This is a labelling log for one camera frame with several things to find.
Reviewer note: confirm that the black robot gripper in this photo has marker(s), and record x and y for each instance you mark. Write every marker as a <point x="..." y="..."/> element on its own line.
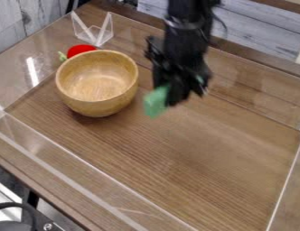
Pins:
<point x="178" y="61"/>

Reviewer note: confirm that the green rectangular block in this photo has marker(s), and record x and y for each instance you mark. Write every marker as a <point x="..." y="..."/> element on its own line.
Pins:
<point x="154" y="101"/>

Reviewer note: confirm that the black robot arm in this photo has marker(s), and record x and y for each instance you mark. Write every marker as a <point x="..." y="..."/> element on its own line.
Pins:
<point x="187" y="14"/>

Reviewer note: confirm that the brown wooden bowl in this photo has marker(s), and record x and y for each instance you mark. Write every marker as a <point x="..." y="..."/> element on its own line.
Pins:
<point x="96" y="82"/>

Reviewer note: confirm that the red toy apple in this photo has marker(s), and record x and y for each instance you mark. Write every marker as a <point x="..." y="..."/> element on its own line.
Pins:
<point x="73" y="50"/>

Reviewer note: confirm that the clear acrylic corner bracket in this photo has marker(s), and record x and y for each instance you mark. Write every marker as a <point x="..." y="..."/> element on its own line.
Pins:
<point x="93" y="35"/>

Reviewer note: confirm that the clear acrylic tray wall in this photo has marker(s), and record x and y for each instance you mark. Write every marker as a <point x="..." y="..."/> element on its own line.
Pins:
<point x="89" y="196"/>

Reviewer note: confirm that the black table leg bracket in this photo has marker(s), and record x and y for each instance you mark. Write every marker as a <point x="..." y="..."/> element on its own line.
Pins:
<point x="43" y="223"/>

